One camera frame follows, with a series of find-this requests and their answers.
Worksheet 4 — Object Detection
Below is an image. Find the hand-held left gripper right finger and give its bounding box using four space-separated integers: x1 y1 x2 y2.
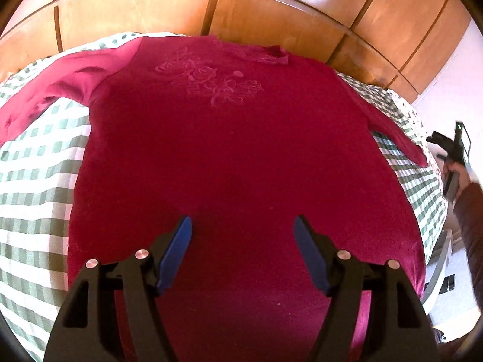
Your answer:
293 215 440 362

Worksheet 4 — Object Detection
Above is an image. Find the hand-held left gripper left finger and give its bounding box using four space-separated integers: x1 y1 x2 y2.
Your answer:
43 216 193 362

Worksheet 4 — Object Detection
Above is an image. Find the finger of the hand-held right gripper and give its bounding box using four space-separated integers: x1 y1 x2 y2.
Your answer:
426 131 455 151

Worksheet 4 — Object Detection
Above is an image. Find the red embroidered shirt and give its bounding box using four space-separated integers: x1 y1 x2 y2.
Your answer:
0 34 431 362

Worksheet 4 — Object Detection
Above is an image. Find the person's right forearm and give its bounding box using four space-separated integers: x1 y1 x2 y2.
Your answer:
452 182 483 312

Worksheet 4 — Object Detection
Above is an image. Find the person's right hand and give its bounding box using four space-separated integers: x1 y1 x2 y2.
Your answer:
442 160 472 197

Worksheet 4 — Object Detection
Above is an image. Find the green checkered bedsheet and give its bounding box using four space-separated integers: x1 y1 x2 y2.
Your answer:
0 32 449 362

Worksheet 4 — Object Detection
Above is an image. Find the wooden wardrobe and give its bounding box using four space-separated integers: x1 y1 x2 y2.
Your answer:
0 0 473 102

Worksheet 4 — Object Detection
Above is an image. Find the white metal frame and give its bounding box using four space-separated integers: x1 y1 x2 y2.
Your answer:
421 230 455 310

